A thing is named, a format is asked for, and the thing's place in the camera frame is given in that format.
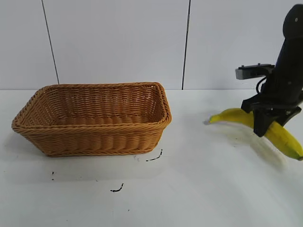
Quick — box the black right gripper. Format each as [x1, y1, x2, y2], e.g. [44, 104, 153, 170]
[241, 65, 303, 138]

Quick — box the yellow banana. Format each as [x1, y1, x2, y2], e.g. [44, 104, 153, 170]
[208, 108, 303, 161]

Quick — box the tan woven wicker basket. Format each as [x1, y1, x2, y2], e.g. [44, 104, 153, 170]
[11, 82, 173, 158]

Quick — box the black camera cable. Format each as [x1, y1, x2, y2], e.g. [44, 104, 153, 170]
[255, 74, 269, 95]

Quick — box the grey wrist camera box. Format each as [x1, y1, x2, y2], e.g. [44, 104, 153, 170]
[235, 63, 276, 80]

